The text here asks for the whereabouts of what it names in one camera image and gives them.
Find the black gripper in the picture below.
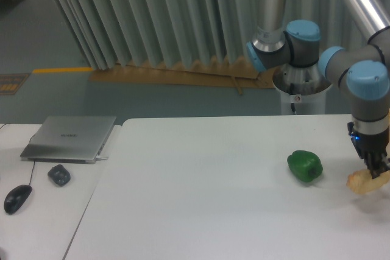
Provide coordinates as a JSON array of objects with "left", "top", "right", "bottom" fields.
[{"left": 347, "top": 122, "right": 389, "bottom": 179}]

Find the black mouse cable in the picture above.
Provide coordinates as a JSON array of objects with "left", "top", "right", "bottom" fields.
[{"left": 0, "top": 124, "right": 42, "bottom": 187}]

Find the green bell pepper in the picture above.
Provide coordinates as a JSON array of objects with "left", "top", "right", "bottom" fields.
[{"left": 287, "top": 150, "right": 323, "bottom": 183}]

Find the black computer mouse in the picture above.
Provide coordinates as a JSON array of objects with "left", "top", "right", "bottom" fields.
[{"left": 4, "top": 184, "right": 32, "bottom": 215}]

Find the toy bread loaf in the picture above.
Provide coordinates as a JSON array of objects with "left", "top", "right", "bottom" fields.
[{"left": 346, "top": 169, "right": 389, "bottom": 195}]

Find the silver closed laptop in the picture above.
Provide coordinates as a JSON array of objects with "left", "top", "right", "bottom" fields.
[{"left": 20, "top": 116, "right": 116, "bottom": 163}]

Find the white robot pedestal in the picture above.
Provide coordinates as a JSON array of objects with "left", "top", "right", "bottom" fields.
[{"left": 274, "top": 80, "right": 332, "bottom": 115}]

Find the black small controller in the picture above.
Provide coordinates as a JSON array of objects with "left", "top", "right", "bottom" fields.
[{"left": 48, "top": 164, "right": 71, "bottom": 187}]

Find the white usb plug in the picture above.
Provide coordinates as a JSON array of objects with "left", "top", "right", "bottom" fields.
[{"left": 96, "top": 156, "right": 108, "bottom": 161}]

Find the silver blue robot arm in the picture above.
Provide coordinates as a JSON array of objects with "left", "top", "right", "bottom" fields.
[{"left": 247, "top": 0, "right": 389, "bottom": 178}]

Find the pale green curtain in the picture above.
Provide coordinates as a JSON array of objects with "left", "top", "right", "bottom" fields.
[{"left": 36, "top": 0, "right": 390, "bottom": 71}]

